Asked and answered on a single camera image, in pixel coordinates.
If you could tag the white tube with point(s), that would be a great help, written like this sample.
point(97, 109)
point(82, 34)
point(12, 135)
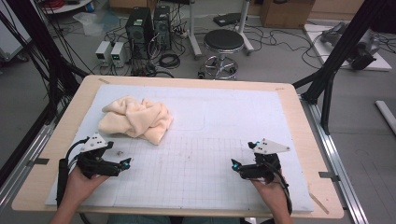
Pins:
point(386, 113)

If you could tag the large black computer tower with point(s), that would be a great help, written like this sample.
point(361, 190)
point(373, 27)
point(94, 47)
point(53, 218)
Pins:
point(138, 28)

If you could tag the slim black computer tower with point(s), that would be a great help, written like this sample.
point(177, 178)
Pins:
point(162, 26)

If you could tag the person's left hand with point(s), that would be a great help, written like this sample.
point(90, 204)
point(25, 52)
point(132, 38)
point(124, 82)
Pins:
point(79, 188)

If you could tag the white gridded mat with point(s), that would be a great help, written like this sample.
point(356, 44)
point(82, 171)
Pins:
point(202, 140)

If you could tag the cream towel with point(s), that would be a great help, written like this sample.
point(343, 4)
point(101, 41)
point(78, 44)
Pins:
point(140, 118)

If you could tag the round white table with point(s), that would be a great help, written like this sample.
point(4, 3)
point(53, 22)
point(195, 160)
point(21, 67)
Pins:
point(68, 7)

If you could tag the clear plastic bag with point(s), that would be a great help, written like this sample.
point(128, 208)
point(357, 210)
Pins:
point(93, 23)

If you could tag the flat black device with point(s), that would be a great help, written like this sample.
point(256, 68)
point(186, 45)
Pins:
point(227, 19)

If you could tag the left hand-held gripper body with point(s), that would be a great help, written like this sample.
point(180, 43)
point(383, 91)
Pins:
point(93, 165)

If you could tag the white floor board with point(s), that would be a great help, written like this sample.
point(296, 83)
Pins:
point(320, 46)

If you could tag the grey machine part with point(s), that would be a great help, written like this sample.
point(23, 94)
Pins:
point(364, 46)

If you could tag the black round stool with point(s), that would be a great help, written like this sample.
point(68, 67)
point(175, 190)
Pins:
point(223, 40)

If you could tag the person's right hand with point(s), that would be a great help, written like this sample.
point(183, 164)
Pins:
point(275, 193)

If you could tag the white power supply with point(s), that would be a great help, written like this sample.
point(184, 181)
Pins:
point(102, 51)
point(118, 54)

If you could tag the white stand leg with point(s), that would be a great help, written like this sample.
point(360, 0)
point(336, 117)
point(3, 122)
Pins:
point(243, 25)
point(193, 31)

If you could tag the cardboard box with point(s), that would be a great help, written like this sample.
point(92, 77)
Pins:
point(286, 14)

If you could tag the aluminium rail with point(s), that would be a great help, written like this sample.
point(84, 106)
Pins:
point(18, 177)
point(348, 193)

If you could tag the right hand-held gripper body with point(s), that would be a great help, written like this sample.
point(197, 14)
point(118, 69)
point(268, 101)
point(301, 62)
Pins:
point(263, 169)

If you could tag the thin wooden strip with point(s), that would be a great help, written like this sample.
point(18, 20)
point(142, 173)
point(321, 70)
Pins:
point(319, 203)

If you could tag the black metal frame post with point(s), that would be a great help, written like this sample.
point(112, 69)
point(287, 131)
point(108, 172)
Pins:
point(40, 40)
point(342, 46)

